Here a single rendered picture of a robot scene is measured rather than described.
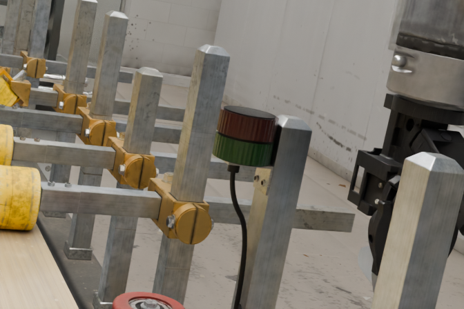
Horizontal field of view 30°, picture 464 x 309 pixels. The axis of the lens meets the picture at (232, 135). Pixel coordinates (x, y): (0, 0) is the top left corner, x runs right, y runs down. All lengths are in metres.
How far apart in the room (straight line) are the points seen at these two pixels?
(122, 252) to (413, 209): 0.80
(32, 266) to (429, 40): 0.52
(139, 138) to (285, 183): 0.51
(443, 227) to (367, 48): 5.77
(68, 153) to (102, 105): 0.23
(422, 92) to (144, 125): 0.66
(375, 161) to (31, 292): 0.39
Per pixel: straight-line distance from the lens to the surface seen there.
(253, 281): 0.91
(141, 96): 1.34
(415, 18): 0.79
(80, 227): 1.64
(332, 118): 6.78
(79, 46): 1.82
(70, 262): 1.64
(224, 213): 1.20
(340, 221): 1.29
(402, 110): 0.80
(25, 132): 2.35
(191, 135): 1.11
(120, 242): 1.40
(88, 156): 1.39
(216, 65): 1.10
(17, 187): 1.10
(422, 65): 0.78
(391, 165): 0.81
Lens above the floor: 1.26
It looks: 10 degrees down
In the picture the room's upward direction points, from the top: 11 degrees clockwise
